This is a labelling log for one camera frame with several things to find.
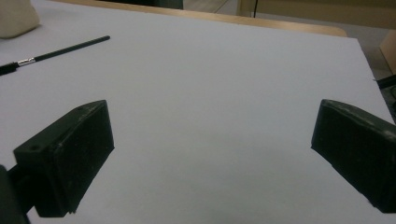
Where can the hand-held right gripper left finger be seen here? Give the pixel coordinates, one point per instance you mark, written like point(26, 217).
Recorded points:
point(71, 149)

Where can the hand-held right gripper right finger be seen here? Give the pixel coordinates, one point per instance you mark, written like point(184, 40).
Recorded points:
point(358, 146)

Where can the dark object at table side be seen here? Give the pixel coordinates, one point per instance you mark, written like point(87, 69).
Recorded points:
point(387, 82)

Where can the black pencil with metal band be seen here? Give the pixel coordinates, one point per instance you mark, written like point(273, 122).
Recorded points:
point(62, 52)

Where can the cream cloth pouch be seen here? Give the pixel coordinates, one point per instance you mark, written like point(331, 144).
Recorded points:
point(16, 18)

